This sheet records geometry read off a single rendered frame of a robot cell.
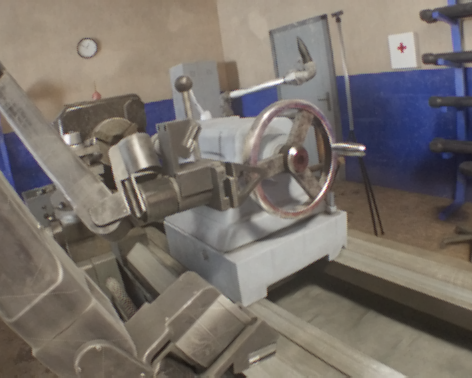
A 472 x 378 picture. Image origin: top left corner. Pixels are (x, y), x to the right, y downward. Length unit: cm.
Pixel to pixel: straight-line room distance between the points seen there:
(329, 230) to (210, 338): 53
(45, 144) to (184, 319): 38
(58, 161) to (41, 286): 34
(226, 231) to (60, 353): 47
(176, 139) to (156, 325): 29
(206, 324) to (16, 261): 15
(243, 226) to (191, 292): 40
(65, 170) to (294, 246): 45
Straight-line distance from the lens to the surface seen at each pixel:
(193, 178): 49
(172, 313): 27
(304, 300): 87
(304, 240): 71
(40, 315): 23
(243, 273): 63
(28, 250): 22
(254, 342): 32
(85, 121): 197
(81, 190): 50
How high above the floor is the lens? 122
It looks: 15 degrees down
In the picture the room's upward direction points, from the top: 8 degrees counter-clockwise
